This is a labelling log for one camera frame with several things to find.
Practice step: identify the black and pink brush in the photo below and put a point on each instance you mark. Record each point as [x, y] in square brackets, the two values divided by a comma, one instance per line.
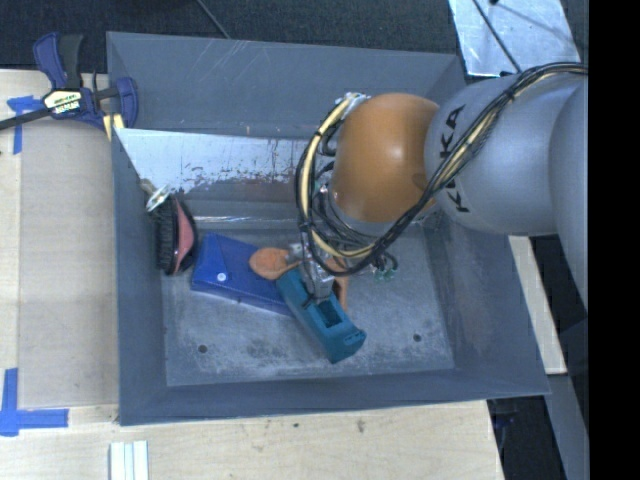
[167, 238]

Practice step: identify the grey metal bin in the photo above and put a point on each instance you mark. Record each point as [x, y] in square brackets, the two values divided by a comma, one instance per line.
[280, 88]

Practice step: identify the pale wood flat board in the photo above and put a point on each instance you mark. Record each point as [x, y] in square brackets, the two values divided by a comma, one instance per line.
[65, 268]

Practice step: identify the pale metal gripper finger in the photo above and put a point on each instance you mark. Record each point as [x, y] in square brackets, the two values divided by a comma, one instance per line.
[320, 283]
[295, 251]

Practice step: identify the teal plastic box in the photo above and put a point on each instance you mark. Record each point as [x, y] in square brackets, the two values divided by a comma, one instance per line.
[330, 333]

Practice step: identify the blue flat case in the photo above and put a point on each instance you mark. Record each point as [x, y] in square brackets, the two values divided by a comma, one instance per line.
[225, 273]

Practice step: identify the orange soft toy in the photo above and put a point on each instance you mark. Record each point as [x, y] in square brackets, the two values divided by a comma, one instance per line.
[267, 262]

